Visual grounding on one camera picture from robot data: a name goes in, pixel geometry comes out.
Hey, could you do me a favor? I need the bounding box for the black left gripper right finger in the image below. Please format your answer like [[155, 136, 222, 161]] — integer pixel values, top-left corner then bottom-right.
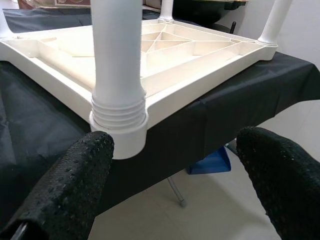
[[236, 126, 320, 240]]

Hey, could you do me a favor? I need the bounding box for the white plastic table leg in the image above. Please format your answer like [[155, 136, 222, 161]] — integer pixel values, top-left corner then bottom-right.
[[257, 0, 293, 47], [158, 0, 175, 22], [90, 0, 148, 131], [0, 9, 13, 40]]

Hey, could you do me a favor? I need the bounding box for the white plastic table top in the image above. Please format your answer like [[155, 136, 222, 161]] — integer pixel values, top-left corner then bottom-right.
[[0, 18, 280, 161]]

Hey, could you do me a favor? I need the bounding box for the black tablecloth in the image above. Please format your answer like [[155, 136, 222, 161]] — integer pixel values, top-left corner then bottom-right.
[[0, 7, 318, 231]]

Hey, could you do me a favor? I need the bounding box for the metal folding table frame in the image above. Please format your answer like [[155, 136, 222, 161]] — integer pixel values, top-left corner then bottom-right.
[[166, 174, 188, 208]]

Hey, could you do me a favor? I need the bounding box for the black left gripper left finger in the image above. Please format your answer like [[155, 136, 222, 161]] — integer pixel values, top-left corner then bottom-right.
[[0, 131, 115, 240]]

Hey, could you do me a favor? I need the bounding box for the blue dustpan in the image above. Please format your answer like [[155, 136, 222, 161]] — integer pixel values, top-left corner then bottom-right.
[[187, 144, 232, 176]]

